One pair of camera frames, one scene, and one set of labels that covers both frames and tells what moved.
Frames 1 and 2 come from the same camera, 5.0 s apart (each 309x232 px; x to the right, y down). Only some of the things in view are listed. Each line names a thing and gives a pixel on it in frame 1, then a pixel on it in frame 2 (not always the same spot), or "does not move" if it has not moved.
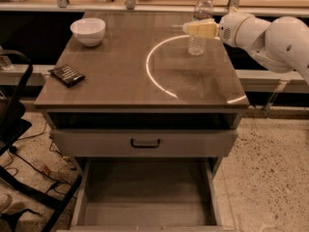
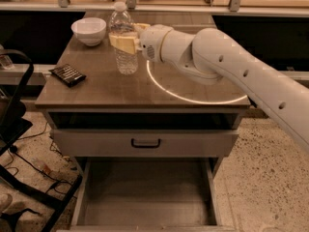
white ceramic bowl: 89,30 does not move
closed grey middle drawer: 144,143 does not move
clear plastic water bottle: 204,10 to 121,22
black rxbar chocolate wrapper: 67,74 does not move
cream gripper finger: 203,29 to 126,43
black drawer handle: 133,145 does not move
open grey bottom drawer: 146,194 does not move
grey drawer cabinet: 152,124 does not move
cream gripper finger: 209,20 to 143,25
